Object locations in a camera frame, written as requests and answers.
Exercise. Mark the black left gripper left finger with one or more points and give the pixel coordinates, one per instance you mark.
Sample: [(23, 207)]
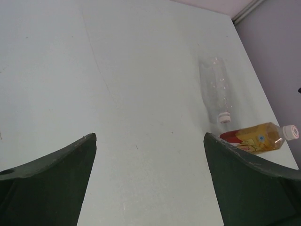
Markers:
[(50, 190)]

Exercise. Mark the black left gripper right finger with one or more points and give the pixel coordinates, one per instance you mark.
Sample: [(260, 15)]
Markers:
[(250, 190)]

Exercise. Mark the amber tea bottle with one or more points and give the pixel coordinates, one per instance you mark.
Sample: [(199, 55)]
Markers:
[(257, 139)]

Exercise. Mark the clear plastic bottle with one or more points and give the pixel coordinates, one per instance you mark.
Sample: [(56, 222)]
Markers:
[(215, 89)]

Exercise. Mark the white tea bottle cap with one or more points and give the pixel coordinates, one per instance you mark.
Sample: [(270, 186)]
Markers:
[(290, 132)]

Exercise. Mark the aluminium corner frame post right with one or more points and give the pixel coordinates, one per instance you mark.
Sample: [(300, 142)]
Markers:
[(246, 11)]

